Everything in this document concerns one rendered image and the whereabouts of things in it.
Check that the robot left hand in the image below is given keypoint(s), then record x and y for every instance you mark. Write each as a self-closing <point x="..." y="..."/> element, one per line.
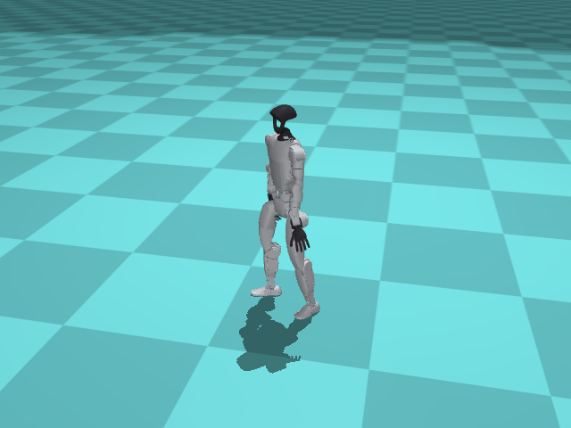
<point x="298" y="236"/>

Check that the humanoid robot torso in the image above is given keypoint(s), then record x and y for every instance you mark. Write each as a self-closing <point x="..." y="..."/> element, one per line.
<point x="281" y="172"/>

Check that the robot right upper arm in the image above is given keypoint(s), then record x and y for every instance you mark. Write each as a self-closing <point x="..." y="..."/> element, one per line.
<point x="267" y="137"/>

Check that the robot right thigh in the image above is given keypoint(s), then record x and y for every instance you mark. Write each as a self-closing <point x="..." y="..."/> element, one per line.
<point x="267" y="226"/>

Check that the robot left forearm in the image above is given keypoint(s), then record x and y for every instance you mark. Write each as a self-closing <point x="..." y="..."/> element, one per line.
<point x="295" y="201"/>

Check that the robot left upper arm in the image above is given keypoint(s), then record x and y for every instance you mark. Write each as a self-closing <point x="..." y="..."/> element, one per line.
<point x="297" y="156"/>

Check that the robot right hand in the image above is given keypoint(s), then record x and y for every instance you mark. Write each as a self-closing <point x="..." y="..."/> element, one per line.
<point x="271" y="198"/>

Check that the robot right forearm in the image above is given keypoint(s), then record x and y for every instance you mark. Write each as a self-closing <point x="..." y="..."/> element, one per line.
<point x="271" y="188"/>

